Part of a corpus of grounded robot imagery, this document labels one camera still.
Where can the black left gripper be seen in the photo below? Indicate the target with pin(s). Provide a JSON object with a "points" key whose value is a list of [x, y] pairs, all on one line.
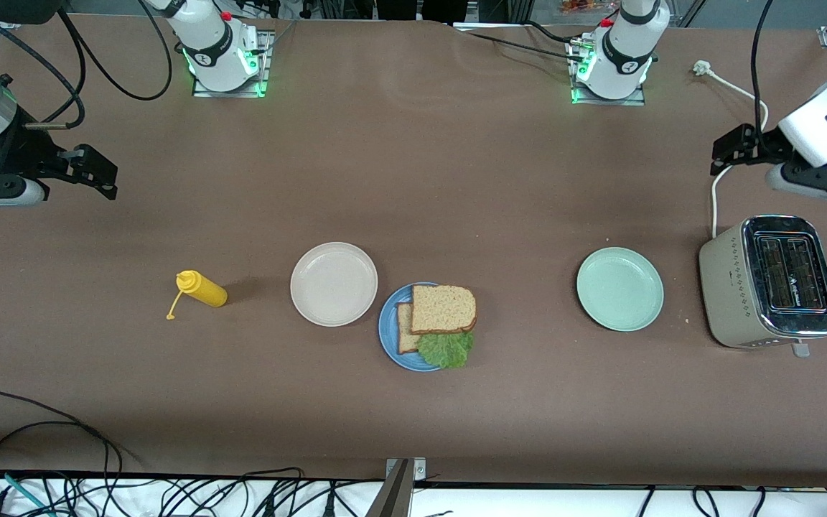
{"points": [[764, 145]]}

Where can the brown bread slice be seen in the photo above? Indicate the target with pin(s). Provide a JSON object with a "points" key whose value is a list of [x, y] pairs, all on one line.
{"points": [[406, 341], [442, 309]]}

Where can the beige chrome toaster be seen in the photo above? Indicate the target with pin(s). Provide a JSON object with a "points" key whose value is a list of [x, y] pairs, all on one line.
{"points": [[733, 287]]}

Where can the blue round plate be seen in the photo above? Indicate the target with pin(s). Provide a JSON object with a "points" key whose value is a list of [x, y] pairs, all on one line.
{"points": [[388, 323]]}

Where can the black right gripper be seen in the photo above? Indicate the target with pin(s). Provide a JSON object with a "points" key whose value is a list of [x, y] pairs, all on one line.
{"points": [[13, 152]]}

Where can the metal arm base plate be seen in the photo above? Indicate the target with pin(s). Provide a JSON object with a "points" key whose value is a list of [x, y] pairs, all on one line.
{"points": [[267, 64], [607, 102]]}

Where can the beige round plate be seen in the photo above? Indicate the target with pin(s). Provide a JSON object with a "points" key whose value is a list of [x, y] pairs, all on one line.
{"points": [[334, 285]]}

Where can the green round plate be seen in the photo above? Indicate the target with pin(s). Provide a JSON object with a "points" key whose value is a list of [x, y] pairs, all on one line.
{"points": [[620, 289]]}

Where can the green lettuce leaf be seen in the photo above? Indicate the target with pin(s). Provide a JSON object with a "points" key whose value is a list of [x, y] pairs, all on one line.
{"points": [[446, 348]]}

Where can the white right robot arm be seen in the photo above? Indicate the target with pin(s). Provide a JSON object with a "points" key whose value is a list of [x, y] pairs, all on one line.
{"points": [[205, 43]]}

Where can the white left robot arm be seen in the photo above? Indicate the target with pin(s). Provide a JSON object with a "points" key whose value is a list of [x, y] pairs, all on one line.
{"points": [[625, 50]]}

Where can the yellow squeeze bottle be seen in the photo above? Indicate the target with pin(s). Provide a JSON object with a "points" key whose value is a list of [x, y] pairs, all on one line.
{"points": [[205, 289]]}

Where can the grey metal table bracket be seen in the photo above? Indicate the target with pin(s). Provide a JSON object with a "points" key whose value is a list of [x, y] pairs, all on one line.
{"points": [[395, 495]]}

